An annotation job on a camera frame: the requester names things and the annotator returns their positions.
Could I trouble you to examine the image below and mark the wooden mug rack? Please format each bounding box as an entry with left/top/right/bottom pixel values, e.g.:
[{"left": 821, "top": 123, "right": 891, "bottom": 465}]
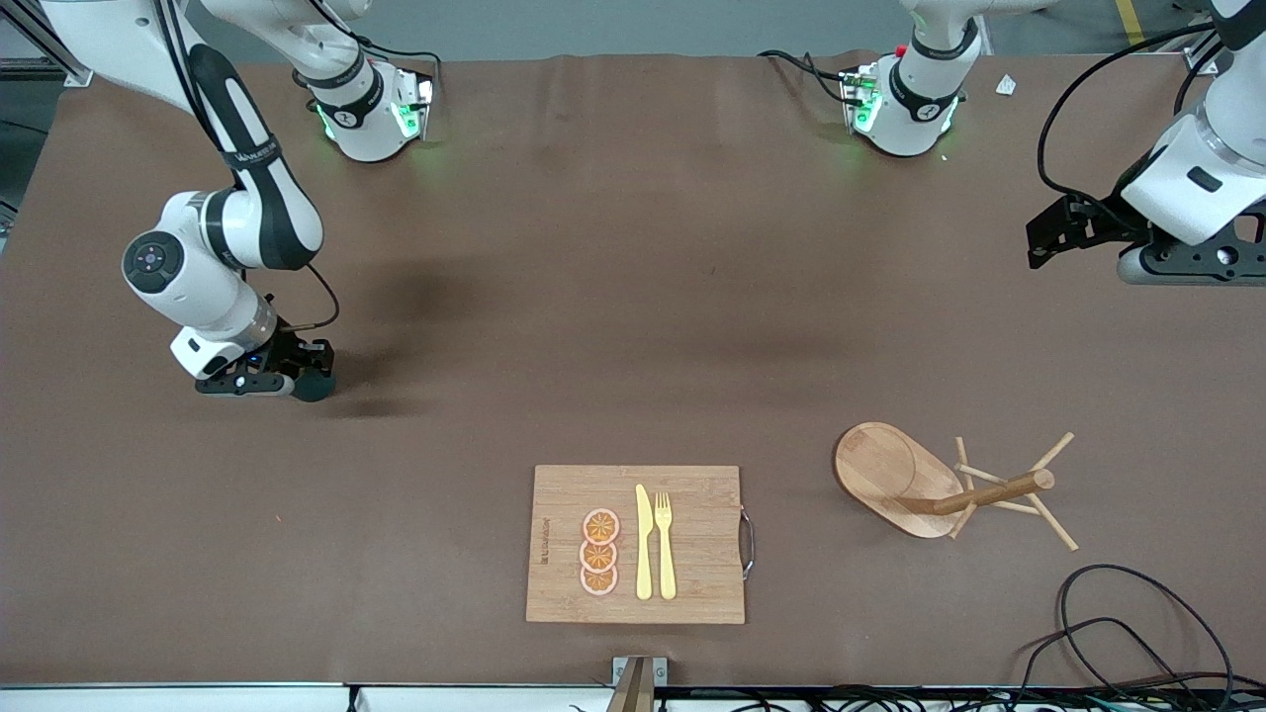
[{"left": 833, "top": 422, "right": 1079, "bottom": 552}]

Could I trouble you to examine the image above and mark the brown table cover sheet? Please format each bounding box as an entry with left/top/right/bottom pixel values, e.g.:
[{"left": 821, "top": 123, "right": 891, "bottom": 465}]
[{"left": 0, "top": 51, "right": 1266, "bottom": 688}]

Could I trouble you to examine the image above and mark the yellow plastic knife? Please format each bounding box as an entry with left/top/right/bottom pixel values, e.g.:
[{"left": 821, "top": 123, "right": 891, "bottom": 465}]
[{"left": 635, "top": 484, "right": 655, "bottom": 601}]

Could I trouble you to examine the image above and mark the yellow plastic fork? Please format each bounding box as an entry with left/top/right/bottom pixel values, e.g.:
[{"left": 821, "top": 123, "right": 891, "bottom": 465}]
[{"left": 654, "top": 491, "right": 678, "bottom": 601}]

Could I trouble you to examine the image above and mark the bamboo cutting board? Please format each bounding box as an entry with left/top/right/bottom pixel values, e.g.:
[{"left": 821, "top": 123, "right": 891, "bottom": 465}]
[{"left": 525, "top": 465, "right": 756, "bottom": 626}]

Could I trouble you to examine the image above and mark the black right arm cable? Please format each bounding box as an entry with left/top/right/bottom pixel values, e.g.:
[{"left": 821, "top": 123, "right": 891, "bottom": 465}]
[{"left": 148, "top": 0, "right": 342, "bottom": 332}]

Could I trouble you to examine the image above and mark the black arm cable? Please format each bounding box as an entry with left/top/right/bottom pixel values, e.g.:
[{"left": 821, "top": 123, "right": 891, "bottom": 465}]
[
  {"left": 1037, "top": 25, "right": 1237, "bottom": 214},
  {"left": 148, "top": 0, "right": 342, "bottom": 332}
]

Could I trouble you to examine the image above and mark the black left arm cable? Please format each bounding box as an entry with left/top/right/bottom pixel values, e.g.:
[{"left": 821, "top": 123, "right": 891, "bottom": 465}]
[{"left": 1037, "top": 25, "right": 1237, "bottom": 214}]

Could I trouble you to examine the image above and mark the black base cable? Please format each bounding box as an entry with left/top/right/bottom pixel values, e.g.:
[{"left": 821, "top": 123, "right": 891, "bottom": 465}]
[
  {"left": 356, "top": 35, "right": 443, "bottom": 75},
  {"left": 757, "top": 49, "right": 854, "bottom": 106}
]

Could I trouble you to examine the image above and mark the white table edge rail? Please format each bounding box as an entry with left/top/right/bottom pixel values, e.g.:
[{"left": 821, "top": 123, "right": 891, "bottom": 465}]
[{"left": 0, "top": 682, "right": 614, "bottom": 712}]

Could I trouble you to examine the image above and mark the black looped cable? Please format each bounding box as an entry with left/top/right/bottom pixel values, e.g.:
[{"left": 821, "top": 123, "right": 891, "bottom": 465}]
[
  {"left": 1056, "top": 564, "right": 1237, "bottom": 708},
  {"left": 1009, "top": 618, "right": 1198, "bottom": 712}
]

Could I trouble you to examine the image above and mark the metal bracket with post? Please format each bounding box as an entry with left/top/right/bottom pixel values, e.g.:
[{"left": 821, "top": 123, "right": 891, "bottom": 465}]
[{"left": 605, "top": 656, "right": 670, "bottom": 712}]

